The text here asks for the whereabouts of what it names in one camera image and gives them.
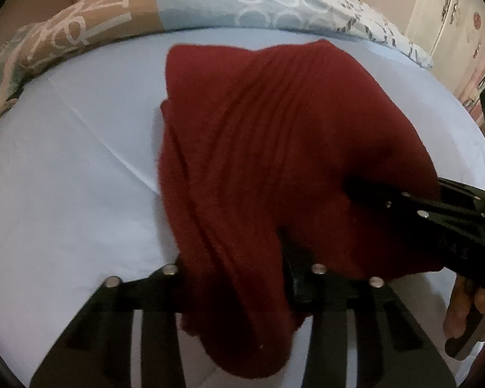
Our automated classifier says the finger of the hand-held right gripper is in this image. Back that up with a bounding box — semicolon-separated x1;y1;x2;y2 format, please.
345;175;485;232
434;177;485;206

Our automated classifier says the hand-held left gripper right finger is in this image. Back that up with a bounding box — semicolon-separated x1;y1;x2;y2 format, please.
281;230;457;388

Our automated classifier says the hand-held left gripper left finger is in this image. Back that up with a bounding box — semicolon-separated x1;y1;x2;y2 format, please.
29;264;187;388

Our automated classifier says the dark red knit sweater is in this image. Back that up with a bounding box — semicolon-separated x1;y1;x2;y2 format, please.
157;38;446;377

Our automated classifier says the person's right hand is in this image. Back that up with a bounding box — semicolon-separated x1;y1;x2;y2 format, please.
443;275;485;342

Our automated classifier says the white wardrobe with red stickers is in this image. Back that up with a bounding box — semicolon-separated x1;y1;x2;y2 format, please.
403;0;485;103

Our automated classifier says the patterned blue and tan pillow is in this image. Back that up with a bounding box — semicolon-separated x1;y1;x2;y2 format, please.
0;0;435;143

